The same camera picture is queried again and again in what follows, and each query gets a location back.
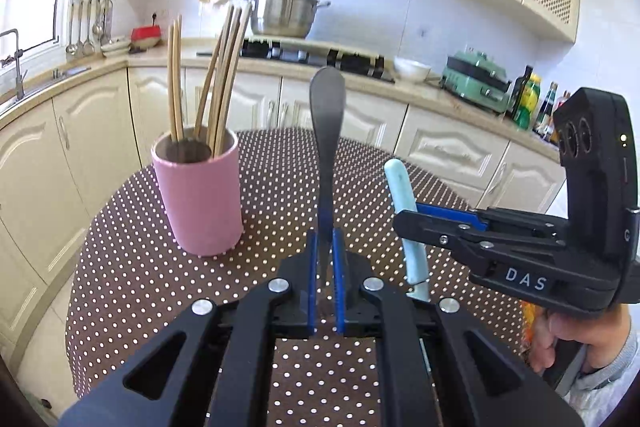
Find wall utensil rack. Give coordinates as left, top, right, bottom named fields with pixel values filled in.
left=65, top=0, right=115, bottom=62

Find stacked white plates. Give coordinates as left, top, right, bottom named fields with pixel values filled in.
left=101, top=38, right=131, bottom=58

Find cream lower cabinets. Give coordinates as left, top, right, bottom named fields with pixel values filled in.
left=1, top=56, right=564, bottom=358

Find white ceramic bowl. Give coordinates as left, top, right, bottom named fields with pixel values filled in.
left=393, top=56, right=431, bottom=83

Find person's right hand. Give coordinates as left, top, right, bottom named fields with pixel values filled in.
left=528, top=305, right=631, bottom=374

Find green oil bottle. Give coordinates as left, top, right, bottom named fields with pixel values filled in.
left=514, top=74, right=540, bottom=130

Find brown polka dot tablecloth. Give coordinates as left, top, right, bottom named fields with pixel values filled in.
left=65, top=128, right=525, bottom=426

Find dark soy sauce bottle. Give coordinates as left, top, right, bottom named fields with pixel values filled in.
left=534, top=82, right=558, bottom=136

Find pink utensil holder cup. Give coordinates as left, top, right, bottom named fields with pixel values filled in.
left=151, top=130, right=243, bottom=257

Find light blue handled knife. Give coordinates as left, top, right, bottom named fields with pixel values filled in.
left=384, top=158, right=431, bottom=303

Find stainless steel sink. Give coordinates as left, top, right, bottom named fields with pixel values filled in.
left=0, top=66, right=91, bottom=114

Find chrome kitchen faucet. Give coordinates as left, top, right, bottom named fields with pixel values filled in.
left=0, top=28, right=25, bottom=101

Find green electric grill appliance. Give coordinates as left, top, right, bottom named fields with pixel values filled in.
left=439, top=51, right=511, bottom=115

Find stainless steel spoon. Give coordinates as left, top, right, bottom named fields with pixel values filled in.
left=309, top=66, right=346, bottom=286

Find stainless steel steamer pot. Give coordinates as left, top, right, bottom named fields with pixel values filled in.
left=244, top=0, right=331, bottom=39

